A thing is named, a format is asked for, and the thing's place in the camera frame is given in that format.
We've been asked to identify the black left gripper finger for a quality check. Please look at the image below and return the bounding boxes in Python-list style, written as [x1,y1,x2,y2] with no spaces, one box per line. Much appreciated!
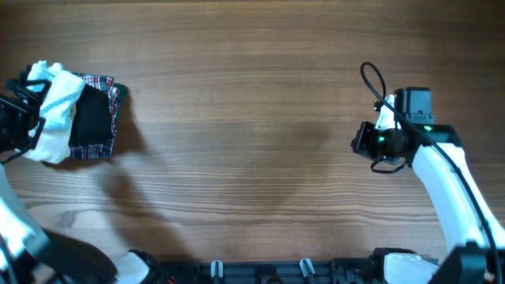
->
[23,117,46,150]
[6,79,51,110]

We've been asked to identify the light blue striped garment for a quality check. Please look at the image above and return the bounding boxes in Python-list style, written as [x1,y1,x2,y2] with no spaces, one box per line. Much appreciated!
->
[27,61,85,131]

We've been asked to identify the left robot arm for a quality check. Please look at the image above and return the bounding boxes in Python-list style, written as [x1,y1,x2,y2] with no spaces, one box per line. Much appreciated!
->
[1,80,150,283]

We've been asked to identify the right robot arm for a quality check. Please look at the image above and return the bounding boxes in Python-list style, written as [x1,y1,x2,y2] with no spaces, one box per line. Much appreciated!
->
[351,88,504,283]

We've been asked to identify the white folded garment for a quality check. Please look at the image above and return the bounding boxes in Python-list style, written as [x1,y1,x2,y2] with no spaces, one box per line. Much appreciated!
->
[24,104,77,164]

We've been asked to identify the black folded garment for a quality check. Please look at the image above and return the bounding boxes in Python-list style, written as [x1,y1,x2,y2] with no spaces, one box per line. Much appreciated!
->
[69,84,113,145]

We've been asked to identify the red plaid folded garment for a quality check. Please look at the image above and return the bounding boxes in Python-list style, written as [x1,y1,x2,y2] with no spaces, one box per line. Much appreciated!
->
[69,73,122,160]

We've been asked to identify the dark green folded garment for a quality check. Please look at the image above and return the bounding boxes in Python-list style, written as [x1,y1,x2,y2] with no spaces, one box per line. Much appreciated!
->
[73,73,128,127]

